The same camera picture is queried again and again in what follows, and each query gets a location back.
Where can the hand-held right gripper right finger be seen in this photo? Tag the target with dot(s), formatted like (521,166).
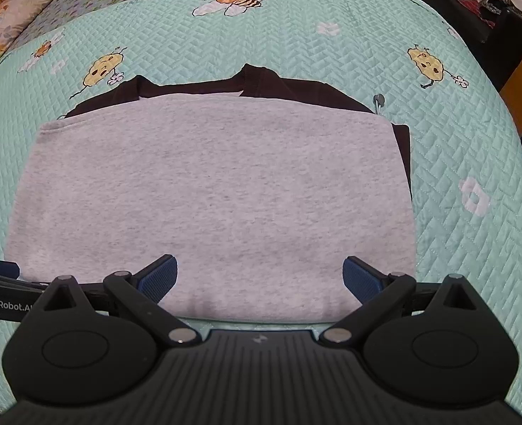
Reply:
(363,279)

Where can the bee print quilted bedspread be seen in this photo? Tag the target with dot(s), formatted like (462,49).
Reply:
(464,141)

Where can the floral pillow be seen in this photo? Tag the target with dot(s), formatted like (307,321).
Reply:
(17,17)

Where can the grey and maroon sweatshirt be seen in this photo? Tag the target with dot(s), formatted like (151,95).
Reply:
(207,186)

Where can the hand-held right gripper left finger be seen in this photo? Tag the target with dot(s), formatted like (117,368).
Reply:
(159,276)

